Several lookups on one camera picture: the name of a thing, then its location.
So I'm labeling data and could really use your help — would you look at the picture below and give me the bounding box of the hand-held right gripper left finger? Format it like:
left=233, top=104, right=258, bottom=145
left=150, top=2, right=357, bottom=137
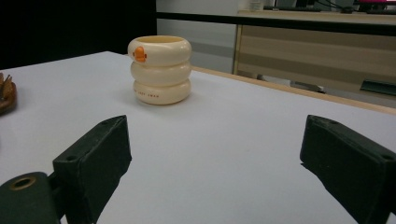
left=51, top=114, right=133, bottom=224

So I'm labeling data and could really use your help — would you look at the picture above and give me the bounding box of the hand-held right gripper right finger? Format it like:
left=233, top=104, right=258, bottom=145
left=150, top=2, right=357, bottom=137
left=299, top=114, right=396, bottom=224

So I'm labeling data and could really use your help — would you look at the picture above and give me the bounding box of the cream ringed cup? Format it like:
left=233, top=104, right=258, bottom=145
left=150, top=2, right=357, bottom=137
left=127, top=35, right=193, bottom=106

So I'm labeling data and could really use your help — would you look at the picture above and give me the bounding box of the brown wooden brush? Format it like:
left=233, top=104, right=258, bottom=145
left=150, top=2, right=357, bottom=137
left=0, top=72, right=19, bottom=116

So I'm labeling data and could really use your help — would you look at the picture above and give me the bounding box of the light wooden desk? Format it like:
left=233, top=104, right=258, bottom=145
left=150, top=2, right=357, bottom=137
left=233, top=8, right=396, bottom=101

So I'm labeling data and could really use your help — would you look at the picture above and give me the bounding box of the black curtain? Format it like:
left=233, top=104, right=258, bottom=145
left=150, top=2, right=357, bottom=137
left=0, top=0, right=158, bottom=71

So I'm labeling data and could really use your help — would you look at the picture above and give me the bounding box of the white cabinet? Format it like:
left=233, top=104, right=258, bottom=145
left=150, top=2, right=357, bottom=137
left=156, top=0, right=239, bottom=75

